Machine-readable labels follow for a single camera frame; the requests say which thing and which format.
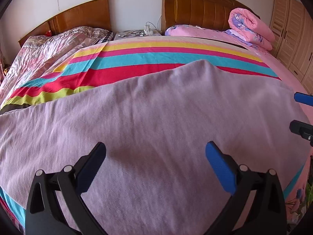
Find wooden headboard left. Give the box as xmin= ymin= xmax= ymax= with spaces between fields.
xmin=19 ymin=0 xmax=112 ymax=46

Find lilac sweatpants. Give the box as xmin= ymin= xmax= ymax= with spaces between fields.
xmin=1 ymin=60 xmax=312 ymax=234

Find white power strip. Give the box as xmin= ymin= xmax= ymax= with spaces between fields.
xmin=144 ymin=24 xmax=154 ymax=36

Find pink patterned quilt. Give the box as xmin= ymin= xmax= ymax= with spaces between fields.
xmin=1 ymin=26 xmax=114 ymax=107

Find dark wooden headboard right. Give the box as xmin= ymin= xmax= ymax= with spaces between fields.
xmin=161 ymin=0 xmax=251 ymax=32

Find light wooden wardrobe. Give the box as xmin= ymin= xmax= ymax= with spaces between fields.
xmin=270 ymin=0 xmax=312 ymax=94

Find rainbow striped blanket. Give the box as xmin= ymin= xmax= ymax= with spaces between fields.
xmin=1 ymin=36 xmax=295 ymax=229

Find rolled pink quilt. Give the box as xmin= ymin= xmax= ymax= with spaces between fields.
xmin=226 ymin=8 xmax=275 ymax=51

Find cluttered nightstand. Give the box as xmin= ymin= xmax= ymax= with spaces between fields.
xmin=114 ymin=29 xmax=162 ymax=40

